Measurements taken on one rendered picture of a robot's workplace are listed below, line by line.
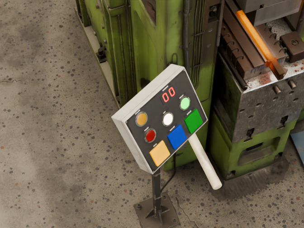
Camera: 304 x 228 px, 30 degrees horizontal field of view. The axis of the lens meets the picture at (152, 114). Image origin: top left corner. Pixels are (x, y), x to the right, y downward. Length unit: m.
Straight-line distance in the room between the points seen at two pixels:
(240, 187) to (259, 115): 0.66
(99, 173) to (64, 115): 0.46
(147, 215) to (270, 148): 0.78
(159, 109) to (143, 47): 0.81
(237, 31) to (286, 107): 0.47
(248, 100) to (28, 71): 1.71
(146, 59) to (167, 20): 0.79
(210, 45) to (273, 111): 0.52
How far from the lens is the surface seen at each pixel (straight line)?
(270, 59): 2.50
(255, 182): 3.31
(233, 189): 3.28
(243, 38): 2.59
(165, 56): 2.40
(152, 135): 2.16
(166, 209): 3.19
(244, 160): 3.20
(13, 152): 3.49
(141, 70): 3.07
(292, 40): 2.64
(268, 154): 3.24
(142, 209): 3.20
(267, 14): 2.25
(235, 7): 2.72
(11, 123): 3.60
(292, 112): 2.90
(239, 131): 2.80
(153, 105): 2.14
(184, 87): 2.23
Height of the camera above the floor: 2.96
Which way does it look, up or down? 57 degrees down
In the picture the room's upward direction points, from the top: 2 degrees counter-clockwise
